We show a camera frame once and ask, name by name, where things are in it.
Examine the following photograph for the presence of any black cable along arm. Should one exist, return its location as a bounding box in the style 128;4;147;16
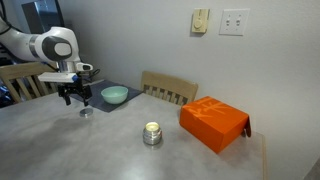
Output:
0;0;13;36

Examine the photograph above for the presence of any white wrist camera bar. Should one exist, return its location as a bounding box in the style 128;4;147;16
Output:
37;72;80;84

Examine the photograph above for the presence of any round silver metal lid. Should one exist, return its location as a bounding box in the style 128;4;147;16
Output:
79;107;94;118

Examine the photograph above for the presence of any white double light switch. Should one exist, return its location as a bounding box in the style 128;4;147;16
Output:
218;8;251;37

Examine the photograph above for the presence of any orange cardboard box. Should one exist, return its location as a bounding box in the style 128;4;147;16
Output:
179;95;252;154

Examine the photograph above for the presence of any wooden chair with grey seat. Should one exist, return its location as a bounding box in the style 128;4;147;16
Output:
0;61;68;104

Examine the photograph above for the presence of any silver jar with yellow contents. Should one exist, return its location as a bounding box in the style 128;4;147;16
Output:
142;121;163;146

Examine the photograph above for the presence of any dark grey monitor screen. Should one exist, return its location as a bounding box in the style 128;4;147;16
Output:
21;0;66;34

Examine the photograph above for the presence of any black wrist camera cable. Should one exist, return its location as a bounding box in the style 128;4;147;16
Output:
79;68;101;84

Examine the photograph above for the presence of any dark blue cloth mat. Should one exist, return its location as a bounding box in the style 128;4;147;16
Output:
69;79;144;113

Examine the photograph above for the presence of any wooden chair with short slats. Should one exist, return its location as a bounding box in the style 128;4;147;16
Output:
139;70;199;107

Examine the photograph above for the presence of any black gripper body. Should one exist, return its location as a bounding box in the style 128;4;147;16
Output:
57;83;93;98

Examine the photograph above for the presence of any beige wall thermostat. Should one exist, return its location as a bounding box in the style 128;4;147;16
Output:
190;8;211;34

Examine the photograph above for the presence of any teal ceramic bowl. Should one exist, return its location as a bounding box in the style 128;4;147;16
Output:
100;85;129;105

